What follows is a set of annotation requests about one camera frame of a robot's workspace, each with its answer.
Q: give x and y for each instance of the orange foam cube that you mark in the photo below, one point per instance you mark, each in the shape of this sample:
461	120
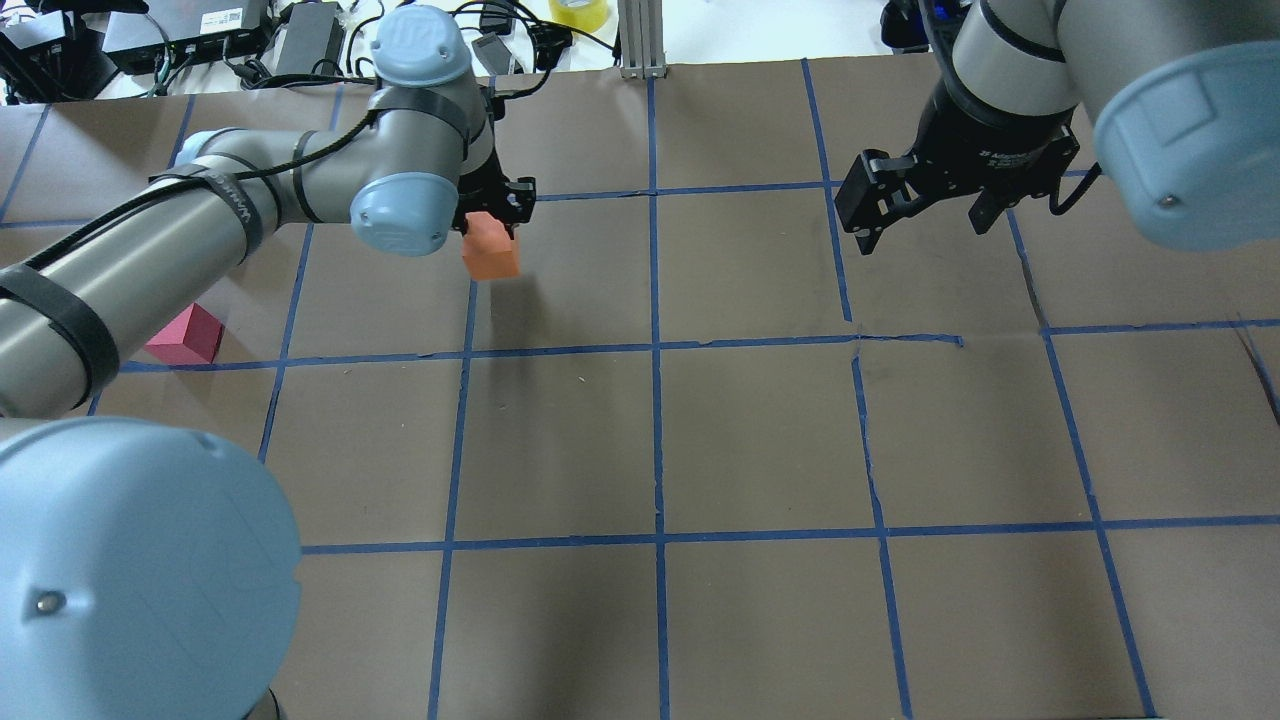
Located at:
490	248

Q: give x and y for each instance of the yellow tape roll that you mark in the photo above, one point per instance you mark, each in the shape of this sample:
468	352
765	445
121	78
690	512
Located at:
587	15

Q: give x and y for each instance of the brown paper table mat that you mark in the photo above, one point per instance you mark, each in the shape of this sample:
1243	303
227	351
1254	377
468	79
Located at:
703	460

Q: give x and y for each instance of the pink foam cube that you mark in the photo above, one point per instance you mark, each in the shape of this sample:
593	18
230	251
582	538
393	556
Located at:
193	337

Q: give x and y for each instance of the aluminium frame post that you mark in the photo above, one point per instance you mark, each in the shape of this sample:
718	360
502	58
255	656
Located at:
640	40

